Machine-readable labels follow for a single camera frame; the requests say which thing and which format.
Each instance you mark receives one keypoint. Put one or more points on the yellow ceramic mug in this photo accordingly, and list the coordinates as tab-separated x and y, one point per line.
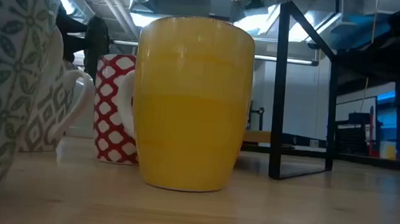
188	125

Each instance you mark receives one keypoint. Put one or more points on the white mug green leaf pattern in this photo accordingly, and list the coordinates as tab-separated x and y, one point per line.
4	77

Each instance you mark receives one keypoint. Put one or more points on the black frame wooden shelf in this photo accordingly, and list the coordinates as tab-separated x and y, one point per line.
279	96

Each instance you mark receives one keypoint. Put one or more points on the white mug grey diamond pattern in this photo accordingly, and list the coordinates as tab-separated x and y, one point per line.
49	115

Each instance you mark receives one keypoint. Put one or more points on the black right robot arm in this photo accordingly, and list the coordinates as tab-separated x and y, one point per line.
395	51

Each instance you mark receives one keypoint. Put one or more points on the cactus in white pot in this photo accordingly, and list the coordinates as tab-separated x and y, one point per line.
97	44

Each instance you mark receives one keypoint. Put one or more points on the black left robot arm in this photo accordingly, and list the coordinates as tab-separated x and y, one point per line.
69	32

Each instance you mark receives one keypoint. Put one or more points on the black stand device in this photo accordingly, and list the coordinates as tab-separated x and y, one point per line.
257	117

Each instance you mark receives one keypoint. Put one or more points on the white mug red lattice pattern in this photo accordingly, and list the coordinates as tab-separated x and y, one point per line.
109	120

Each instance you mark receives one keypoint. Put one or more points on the long ceiling light tube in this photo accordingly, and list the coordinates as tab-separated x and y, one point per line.
285	60

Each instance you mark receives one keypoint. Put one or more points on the yellow and white container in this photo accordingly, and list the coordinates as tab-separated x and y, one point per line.
388	150

